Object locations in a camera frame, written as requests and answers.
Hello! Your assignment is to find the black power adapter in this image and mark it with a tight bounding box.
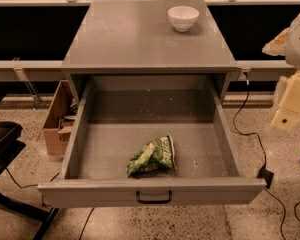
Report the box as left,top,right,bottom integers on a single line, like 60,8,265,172
257,167,274,189

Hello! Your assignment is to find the grey cabinet counter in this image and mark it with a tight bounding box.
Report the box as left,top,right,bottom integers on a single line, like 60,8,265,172
62,0,237,100

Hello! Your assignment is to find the black floor cable centre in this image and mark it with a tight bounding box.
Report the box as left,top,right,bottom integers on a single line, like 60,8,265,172
78,207,95,240

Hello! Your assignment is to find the green jalapeno chip bag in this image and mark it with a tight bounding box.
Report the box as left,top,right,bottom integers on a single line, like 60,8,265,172
126,135,176,178

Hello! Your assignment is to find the grey wall rail right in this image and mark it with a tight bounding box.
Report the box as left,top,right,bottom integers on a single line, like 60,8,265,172
233,60,296,81

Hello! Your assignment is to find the white ceramic bowl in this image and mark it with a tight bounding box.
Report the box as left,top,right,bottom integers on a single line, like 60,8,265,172
167,6,200,32

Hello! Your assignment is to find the grey open drawer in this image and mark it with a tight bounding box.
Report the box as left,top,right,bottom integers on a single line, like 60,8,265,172
38,75,266,208

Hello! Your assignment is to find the black drawer handle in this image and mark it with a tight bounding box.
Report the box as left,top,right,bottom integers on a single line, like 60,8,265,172
136,191,173,205

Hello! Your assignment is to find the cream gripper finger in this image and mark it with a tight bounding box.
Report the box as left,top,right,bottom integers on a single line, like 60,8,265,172
271,109,300,131

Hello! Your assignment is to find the grey wall rail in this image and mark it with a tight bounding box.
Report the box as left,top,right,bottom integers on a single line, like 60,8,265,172
233,60,296,81
0,61,65,82

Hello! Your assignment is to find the grey wall rail left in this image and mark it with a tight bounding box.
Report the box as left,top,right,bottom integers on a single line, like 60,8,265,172
0,61,65,82

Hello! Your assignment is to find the brown cardboard box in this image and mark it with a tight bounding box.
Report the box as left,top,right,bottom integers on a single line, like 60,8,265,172
43,80,77,155

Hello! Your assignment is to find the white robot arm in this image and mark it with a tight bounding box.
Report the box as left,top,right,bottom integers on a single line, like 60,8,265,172
262,13,300,131

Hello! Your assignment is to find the black floor cable left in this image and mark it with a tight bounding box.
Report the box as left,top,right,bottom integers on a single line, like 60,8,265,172
5,167,60,189

